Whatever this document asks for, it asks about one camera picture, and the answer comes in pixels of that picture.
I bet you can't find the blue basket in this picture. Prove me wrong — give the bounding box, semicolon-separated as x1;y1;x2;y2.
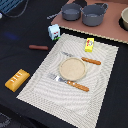
0;0;29;18

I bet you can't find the round beige plate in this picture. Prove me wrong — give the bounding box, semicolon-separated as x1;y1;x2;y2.
59;57;86;81

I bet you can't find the brown sausage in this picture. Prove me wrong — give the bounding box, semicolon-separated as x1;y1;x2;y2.
29;45;48;50

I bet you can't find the yellow butter box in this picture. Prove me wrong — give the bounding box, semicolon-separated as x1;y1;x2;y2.
85;38;94;52

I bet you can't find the beige bowl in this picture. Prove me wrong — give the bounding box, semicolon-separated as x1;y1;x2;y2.
121;7;128;30

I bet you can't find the wooden handled fork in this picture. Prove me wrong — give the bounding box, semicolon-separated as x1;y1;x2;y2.
48;73;89;92

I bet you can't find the small grey pot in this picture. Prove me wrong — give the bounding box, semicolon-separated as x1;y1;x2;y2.
60;3;83;22

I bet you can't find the pink brown board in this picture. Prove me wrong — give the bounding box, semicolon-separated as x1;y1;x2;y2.
52;0;128;43

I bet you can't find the blue milk carton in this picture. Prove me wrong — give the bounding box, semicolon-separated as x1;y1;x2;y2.
48;24;60;40

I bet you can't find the orange bread loaf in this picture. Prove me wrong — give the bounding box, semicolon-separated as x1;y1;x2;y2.
5;69;30;92

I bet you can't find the large grey pot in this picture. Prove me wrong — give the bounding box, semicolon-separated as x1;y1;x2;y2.
81;3;108;27

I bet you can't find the beige woven placemat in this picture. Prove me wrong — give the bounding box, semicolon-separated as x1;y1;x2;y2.
17;34;118;128

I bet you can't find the wooden handled knife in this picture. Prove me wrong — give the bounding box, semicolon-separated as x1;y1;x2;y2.
61;51;101;65

